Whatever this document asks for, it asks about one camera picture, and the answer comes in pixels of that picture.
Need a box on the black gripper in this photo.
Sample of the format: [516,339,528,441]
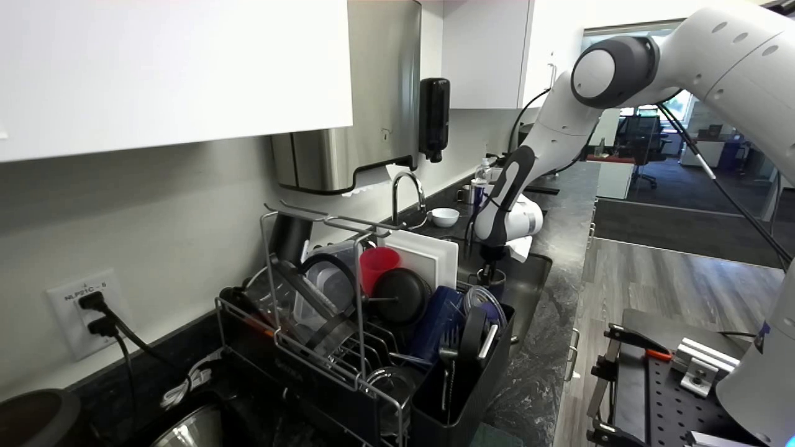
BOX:
[480,241,508,285]

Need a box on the stainless steel sink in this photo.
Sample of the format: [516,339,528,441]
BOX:
[487,250,557,342]

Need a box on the chrome sink faucet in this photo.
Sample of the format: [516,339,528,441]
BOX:
[390,169,431,234]

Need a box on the black dish rack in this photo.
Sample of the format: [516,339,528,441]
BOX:
[214,199,516,447]

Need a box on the clear drinking glass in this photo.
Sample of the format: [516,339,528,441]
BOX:
[457,282,508,357]

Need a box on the small white bowl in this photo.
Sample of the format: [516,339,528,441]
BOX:
[430,206,462,230]

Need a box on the blue cup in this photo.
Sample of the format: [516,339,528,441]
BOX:
[409,282,466,359]

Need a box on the black round lid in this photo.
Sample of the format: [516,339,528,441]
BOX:
[370,265,431,327]

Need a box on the red cup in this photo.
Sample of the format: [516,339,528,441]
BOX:
[357,244,405,297]

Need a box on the blue office chair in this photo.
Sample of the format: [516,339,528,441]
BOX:
[616,112,665,163]

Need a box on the steel paper towel dispenser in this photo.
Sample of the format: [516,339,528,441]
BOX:
[268,0,424,195]

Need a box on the black perforated breadboard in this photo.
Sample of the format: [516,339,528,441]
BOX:
[583,308,752,447]

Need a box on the steel bowl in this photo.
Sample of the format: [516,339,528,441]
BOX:
[148,400,231,447]

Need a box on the brown bowl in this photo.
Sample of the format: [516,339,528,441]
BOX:
[0,384,85,447]

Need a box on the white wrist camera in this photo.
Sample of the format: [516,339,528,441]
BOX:
[501,234,534,262]

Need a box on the black wall soap dispenser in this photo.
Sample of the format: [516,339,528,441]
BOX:
[418,74,455,163]

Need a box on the red handled clamp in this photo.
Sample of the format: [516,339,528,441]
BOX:
[600,322,677,367]

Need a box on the aluminium bracket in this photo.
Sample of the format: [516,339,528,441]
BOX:
[670,332,742,400]

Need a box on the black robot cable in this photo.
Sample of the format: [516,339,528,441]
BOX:
[504,81,795,267]

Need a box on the white cable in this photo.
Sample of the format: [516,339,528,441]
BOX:
[159,352,219,409]

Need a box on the black power plug cord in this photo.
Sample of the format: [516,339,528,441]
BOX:
[76,285,180,370]
[85,312,143,416]

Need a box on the white wall outlet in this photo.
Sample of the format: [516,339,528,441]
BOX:
[45,265,126,362]

